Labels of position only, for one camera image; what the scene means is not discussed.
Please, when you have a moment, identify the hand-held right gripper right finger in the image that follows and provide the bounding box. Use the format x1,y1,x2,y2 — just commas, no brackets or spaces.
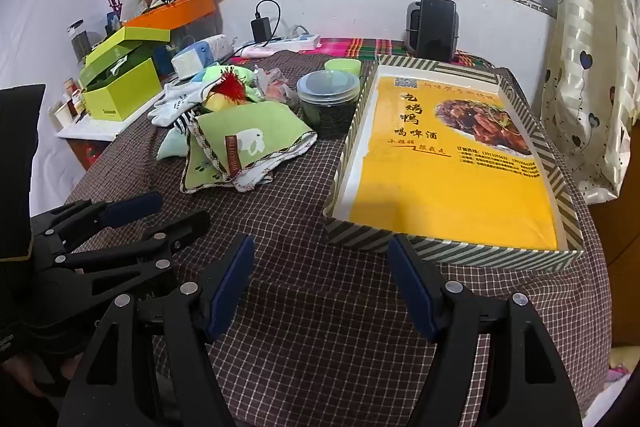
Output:
387,234,583,427

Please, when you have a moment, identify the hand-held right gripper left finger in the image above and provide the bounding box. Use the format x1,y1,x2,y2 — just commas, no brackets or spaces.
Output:
57,234,256,427

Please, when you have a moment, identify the clear plastic storage bin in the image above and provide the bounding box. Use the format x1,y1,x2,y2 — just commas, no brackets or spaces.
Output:
165,14,221,52

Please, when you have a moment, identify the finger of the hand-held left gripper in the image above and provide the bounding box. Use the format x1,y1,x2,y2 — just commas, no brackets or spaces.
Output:
52,209,211,275
30,192,163,253

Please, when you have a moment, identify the blue face mask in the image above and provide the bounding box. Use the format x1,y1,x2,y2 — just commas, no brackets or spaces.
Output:
156,126,192,162

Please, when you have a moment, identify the white paper cup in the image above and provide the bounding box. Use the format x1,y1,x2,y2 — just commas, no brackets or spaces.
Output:
50,102,74,130

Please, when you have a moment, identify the black white striped sock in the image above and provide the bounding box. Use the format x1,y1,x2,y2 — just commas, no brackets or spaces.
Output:
172,109,201,135

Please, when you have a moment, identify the grey small device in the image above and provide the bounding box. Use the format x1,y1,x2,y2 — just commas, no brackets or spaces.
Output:
404,1,423,56

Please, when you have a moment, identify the yellow green sponge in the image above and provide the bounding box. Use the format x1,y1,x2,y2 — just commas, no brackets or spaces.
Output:
204,91,236,114

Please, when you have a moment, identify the clear plastic bag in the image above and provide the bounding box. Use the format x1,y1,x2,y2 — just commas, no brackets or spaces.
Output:
254,66,297,106

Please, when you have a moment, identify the blue box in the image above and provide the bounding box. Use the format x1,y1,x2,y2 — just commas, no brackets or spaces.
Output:
152,44,173,75

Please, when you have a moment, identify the yellow printed sheet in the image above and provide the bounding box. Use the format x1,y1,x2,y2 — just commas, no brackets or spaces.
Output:
347,74,558,252

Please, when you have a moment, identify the pink cloth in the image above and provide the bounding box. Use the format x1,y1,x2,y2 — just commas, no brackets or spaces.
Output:
602,359,632,390

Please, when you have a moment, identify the lime green box lid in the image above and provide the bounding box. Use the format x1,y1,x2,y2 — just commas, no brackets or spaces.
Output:
84,26,172,68

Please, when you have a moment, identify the blue white tissue pack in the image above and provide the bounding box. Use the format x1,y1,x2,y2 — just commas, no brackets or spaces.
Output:
171,34,227,81

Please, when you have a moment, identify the orange bin lid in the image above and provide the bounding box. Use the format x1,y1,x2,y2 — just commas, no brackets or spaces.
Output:
123,0,217,32

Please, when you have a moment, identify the lime green box base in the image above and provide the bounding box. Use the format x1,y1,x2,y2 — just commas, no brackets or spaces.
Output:
80,57,163,122

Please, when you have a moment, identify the green trimmed handkerchief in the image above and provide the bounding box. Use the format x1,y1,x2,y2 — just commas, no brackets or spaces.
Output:
181,127,281,196

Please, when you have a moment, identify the heart patterned curtain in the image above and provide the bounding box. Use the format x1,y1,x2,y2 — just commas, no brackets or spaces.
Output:
542,0,640,205

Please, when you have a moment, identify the brown checkered tablecloth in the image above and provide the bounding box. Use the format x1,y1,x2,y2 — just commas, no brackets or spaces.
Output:
65,49,613,427

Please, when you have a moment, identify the white side cabinet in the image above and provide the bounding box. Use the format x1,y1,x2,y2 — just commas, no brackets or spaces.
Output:
55,102,156,172

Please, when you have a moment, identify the clear plastic jar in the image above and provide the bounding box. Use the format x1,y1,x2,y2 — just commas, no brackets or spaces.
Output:
296,69,362,138

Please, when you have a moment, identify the colourful plaid cloth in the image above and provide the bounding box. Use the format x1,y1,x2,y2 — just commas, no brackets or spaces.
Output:
315,37,496,68

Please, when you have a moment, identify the dark green box insert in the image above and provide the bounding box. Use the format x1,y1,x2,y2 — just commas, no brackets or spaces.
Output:
82,47,151,90

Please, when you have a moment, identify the red tassel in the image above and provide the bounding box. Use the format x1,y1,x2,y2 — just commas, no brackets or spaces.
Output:
216,71,249,104

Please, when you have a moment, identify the black charger cable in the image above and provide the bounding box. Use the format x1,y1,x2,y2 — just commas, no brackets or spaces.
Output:
255,0,283,40

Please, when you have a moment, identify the white power strip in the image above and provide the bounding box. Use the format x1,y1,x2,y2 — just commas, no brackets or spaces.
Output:
267,33,322,54

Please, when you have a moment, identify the light green plastic container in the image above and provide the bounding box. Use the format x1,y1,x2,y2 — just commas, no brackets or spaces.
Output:
324,58,363,78

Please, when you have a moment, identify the black charger adapter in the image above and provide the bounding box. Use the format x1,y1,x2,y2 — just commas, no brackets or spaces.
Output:
250,18,273,44

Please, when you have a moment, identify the striped cardboard box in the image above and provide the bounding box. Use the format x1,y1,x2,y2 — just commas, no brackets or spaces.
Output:
322,53,585,269

